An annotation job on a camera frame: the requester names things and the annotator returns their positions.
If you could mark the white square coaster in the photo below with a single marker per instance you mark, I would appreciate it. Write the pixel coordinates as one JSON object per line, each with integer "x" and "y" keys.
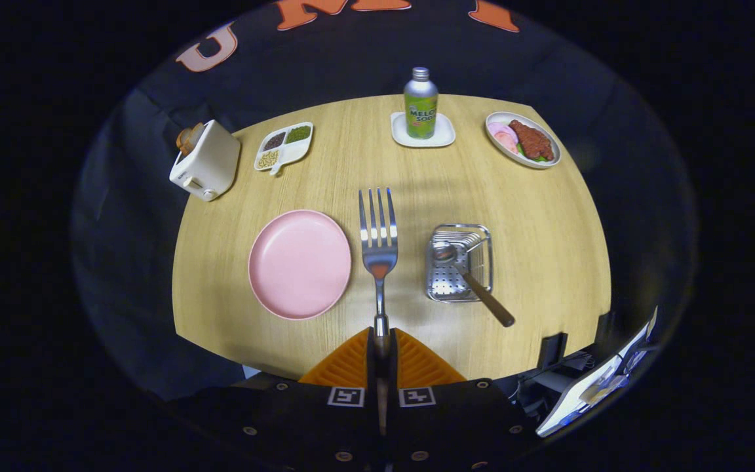
{"x": 444, "y": 136}

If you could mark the white oval plate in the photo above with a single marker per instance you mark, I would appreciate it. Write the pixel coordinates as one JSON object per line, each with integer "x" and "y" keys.
{"x": 512, "y": 157}

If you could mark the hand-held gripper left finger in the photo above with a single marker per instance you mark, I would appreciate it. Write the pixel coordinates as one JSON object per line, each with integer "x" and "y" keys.
{"x": 372, "y": 373}

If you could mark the white toaster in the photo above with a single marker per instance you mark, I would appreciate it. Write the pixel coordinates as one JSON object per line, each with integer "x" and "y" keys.
{"x": 210, "y": 164}

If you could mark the green beans pile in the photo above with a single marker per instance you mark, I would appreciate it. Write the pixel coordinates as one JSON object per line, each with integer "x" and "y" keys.
{"x": 298, "y": 134}

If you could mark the pink round plate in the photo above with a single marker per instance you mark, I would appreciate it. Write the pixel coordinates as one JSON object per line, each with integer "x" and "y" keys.
{"x": 299, "y": 265}

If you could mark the green soda bottle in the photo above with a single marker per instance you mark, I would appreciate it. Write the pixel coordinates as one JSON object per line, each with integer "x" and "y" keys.
{"x": 421, "y": 118}

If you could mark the white divided dish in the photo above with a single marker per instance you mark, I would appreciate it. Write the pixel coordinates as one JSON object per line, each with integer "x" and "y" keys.
{"x": 295, "y": 152}

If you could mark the toast slice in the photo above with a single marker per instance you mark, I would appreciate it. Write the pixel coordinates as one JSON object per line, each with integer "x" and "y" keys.
{"x": 196, "y": 131}
{"x": 183, "y": 141}

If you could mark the pale beans pile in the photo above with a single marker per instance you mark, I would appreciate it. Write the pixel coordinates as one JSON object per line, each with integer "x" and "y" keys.
{"x": 267, "y": 158}

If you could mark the dark beans pile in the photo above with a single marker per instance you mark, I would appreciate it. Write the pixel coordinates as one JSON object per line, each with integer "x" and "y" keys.
{"x": 274, "y": 140}

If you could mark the green lettuce leaf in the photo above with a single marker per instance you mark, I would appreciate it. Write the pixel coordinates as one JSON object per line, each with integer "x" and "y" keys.
{"x": 540, "y": 158}

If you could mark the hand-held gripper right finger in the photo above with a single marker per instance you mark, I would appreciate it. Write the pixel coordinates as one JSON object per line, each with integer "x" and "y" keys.
{"x": 392, "y": 373}

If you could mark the pink ham slice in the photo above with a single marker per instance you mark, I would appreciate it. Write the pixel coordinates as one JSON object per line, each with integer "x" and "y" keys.
{"x": 499, "y": 129}
{"x": 507, "y": 143}

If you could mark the black bracket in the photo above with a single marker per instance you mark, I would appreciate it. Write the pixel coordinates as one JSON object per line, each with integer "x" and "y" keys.
{"x": 603, "y": 324}
{"x": 551, "y": 351}

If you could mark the brown meat piece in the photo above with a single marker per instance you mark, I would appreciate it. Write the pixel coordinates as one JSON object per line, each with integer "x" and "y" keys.
{"x": 533, "y": 141}

